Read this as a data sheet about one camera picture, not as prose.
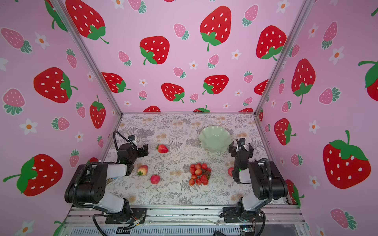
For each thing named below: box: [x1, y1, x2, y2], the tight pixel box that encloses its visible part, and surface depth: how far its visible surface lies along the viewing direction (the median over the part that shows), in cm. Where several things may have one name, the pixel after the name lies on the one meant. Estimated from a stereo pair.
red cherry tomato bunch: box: [189, 162, 212, 186], surface depth 85 cm
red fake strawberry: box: [155, 144, 169, 154], surface depth 97 cm
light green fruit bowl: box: [198, 125, 232, 154], surface depth 104 cm
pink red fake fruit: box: [150, 174, 161, 185], surface depth 85 cm
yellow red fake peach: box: [136, 164, 149, 177], surface depth 87 cm
